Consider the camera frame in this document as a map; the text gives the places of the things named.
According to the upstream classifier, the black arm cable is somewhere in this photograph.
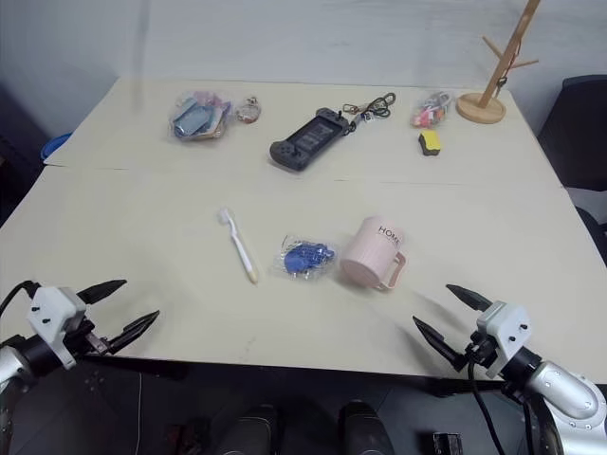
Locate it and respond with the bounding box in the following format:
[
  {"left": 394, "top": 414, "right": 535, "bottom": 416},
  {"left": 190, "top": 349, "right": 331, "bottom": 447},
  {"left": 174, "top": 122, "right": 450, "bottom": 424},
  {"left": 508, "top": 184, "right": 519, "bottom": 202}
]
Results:
[
  {"left": 466, "top": 364, "right": 561, "bottom": 455},
  {"left": 0, "top": 280, "right": 40, "bottom": 317}
]

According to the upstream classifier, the lanyard with metal clips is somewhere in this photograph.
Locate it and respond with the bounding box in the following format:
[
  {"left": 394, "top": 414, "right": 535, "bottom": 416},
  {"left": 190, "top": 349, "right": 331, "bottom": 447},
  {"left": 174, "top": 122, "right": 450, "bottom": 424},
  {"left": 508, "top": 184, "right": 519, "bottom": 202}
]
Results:
[{"left": 341, "top": 91, "right": 397, "bottom": 135}]

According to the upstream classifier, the yellow and black sponge eraser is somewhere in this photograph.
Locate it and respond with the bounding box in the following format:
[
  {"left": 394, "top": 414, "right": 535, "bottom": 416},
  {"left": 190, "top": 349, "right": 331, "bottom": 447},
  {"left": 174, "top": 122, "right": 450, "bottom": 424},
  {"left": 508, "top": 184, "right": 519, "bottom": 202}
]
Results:
[{"left": 417, "top": 131, "right": 444, "bottom": 157}]

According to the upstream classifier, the black chair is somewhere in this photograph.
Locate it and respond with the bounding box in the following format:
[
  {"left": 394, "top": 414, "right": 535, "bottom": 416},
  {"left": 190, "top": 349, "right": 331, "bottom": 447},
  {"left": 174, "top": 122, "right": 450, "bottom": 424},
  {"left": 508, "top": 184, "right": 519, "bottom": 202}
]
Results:
[{"left": 537, "top": 75, "right": 607, "bottom": 191}]

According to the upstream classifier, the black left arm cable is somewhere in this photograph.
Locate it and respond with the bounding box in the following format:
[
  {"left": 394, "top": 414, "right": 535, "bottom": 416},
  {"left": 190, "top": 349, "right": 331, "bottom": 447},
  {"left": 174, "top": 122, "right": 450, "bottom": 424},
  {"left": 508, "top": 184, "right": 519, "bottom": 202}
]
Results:
[{"left": 0, "top": 280, "right": 40, "bottom": 317}]

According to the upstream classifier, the red cord on stand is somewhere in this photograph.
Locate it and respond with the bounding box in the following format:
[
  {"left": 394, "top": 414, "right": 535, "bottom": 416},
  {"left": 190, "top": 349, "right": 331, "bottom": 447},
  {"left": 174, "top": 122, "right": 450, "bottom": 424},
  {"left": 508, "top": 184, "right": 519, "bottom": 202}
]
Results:
[{"left": 496, "top": 41, "right": 528, "bottom": 89}]

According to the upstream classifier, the round keychain pendant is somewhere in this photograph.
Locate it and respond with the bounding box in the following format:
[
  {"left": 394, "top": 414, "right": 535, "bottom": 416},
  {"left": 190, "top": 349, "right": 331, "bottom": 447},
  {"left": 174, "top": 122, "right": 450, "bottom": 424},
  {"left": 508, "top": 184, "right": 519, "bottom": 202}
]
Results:
[{"left": 236, "top": 95, "right": 264, "bottom": 126}]

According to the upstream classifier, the wooden tree stand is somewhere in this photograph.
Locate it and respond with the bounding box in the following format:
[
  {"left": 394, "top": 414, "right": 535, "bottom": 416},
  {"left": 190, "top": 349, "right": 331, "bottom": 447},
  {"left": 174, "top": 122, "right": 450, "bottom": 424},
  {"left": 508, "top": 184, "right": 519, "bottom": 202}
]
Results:
[{"left": 455, "top": 0, "right": 543, "bottom": 125}]

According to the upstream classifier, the blue item in plastic bag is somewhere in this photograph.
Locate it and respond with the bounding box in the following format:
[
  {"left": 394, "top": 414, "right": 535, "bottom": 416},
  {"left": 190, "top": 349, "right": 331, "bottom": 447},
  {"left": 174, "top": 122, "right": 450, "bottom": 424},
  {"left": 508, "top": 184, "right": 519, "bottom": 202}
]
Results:
[{"left": 270, "top": 232, "right": 340, "bottom": 282}]

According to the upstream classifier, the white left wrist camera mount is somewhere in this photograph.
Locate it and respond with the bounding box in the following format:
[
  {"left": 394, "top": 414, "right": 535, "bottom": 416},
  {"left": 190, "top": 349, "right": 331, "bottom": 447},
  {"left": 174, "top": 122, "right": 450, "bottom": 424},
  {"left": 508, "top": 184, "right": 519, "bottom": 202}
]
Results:
[{"left": 26, "top": 285, "right": 89, "bottom": 369}]

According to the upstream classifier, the small black box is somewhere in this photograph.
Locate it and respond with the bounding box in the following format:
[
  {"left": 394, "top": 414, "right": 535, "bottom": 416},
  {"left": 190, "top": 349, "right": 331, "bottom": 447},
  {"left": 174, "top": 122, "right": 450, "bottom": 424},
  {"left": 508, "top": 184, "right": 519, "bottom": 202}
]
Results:
[{"left": 432, "top": 431, "right": 464, "bottom": 455}]

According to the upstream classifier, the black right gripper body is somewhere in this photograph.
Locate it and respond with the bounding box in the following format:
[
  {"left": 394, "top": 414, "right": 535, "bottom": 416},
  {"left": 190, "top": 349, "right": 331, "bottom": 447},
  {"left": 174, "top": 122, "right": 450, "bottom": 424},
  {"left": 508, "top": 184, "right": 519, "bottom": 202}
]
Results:
[{"left": 460, "top": 330, "right": 499, "bottom": 379}]

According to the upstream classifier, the dark grey handheld game console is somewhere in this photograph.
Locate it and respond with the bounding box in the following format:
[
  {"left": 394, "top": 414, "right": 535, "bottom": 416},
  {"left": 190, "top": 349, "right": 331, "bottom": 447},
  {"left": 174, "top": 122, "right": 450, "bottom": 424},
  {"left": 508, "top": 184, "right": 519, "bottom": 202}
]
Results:
[{"left": 268, "top": 107, "right": 353, "bottom": 174}]

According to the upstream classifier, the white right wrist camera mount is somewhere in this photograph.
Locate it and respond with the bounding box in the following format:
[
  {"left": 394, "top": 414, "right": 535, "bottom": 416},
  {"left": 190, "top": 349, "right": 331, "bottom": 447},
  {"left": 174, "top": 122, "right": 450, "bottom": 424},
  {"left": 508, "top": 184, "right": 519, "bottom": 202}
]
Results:
[{"left": 474, "top": 300, "right": 532, "bottom": 380}]

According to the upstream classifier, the plastic bag of cards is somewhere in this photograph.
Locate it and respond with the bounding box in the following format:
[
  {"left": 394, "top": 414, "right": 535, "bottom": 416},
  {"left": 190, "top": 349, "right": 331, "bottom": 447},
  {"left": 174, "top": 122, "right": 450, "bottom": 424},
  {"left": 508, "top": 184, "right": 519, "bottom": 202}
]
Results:
[{"left": 167, "top": 90, "right": 234, "bottom": 144}]

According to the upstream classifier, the blue bowl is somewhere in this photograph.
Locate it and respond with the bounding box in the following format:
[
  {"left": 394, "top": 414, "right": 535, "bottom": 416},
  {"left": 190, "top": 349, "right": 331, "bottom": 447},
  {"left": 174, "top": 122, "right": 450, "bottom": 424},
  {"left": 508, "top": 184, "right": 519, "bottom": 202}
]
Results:
[{"left": 41, "top": 133, "right": 73, "bottom": 165}]

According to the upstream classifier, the white toothbrush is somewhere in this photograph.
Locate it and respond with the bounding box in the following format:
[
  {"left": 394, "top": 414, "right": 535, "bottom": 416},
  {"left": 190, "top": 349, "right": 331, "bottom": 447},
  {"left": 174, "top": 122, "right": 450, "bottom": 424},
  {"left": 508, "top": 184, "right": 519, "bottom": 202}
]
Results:
[{"left": 216, "top": 208, "right": 261, "bottom": 285}]

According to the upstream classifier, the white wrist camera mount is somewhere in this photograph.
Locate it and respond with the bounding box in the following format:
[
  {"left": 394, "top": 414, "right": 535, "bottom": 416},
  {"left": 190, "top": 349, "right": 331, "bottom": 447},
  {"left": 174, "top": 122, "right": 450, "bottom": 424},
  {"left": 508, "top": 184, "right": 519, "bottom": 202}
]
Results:
[
  {"left": 26, "top": 285, "right": 89, "bottom": 369},
  {"left": 474, "top": 300, "right": 532, "bottom": 380}
]

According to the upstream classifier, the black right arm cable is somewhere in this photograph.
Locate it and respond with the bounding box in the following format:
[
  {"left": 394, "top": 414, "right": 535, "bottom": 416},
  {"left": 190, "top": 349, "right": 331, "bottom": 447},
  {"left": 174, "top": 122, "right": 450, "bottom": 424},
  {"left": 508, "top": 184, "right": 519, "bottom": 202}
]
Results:
[{"left": 466, "top": 364, "right": 561, "bottom": 455}]

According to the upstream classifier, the dark rounded shape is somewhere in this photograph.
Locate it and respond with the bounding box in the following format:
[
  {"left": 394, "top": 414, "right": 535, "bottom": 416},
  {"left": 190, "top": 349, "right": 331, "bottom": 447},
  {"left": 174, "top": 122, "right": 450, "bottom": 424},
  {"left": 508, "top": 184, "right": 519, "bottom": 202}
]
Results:
[
  {"left": 221, "top": 404, "right": 282, "bottom": 455},
  {"left": 338, "top": 399, "right": 395, "bottom": 455}
]

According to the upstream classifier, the plastic bag of colourful trinkets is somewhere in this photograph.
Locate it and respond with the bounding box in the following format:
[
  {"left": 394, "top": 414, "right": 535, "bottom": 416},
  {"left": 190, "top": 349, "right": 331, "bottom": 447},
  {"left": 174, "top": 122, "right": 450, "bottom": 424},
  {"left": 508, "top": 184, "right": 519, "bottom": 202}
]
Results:
[{"left": 409, "top": 89, "right": 457, "bottom": 130}]

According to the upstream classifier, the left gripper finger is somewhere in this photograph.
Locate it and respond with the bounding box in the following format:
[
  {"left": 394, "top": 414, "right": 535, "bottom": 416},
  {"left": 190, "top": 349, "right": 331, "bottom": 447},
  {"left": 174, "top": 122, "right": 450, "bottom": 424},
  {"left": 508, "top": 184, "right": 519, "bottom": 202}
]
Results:
[
  {"left": 76, "top": 279, "right": 129, "bottom": 305},
  {"left": 108, "top": 310, "right": 161, "bottom": 355}
]

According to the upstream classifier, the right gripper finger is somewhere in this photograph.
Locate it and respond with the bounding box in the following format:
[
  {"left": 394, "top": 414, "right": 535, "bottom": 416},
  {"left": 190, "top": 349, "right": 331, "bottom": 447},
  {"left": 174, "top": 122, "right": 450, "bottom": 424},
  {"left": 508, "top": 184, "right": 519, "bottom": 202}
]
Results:
[
  {"left": 412, "top": 316, "right": 465, "bottom": 373},
  {"left": 445, "top": 283, "right": 492, "bottom": 313}
]

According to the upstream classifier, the pink cup with handle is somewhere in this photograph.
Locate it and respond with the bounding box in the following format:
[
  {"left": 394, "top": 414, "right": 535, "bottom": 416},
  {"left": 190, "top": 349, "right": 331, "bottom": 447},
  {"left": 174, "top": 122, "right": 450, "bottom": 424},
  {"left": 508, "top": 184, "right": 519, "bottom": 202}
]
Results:
[{"left": 338, "top": 215, "right": 408, "bottom": 292}]

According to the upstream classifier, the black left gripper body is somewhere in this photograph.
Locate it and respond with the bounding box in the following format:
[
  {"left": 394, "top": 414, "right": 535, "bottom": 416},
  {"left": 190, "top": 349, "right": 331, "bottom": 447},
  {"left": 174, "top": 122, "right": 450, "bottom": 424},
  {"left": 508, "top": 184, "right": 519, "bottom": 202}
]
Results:
[{"left": 69, "top": 318, "right": 118, "bottom": 360}]

